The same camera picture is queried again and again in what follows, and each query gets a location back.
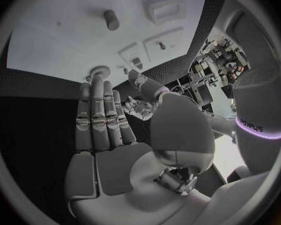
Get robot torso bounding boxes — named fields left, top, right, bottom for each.
left=231, top=68, right=281, bottom=176

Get grey short cylinder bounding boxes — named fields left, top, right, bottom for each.
left=103, top=9, right=121, bottom=32

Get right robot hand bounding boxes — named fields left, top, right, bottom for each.
left=64, top=69, right=216, bottom=225

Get grey gear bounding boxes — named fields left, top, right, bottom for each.
left=89, top=65, right=112, bottom=80

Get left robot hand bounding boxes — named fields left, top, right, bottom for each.
left=121, top=95, right=156, bottom=121

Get white cable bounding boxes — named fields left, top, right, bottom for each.
left=169, top=85, right=192, bottom=95

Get white task board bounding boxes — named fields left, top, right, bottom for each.
left=6, top=0, right=229, bottom=84

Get grey plug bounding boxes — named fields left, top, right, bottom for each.
left=131, top=57, right=144, bottom=69

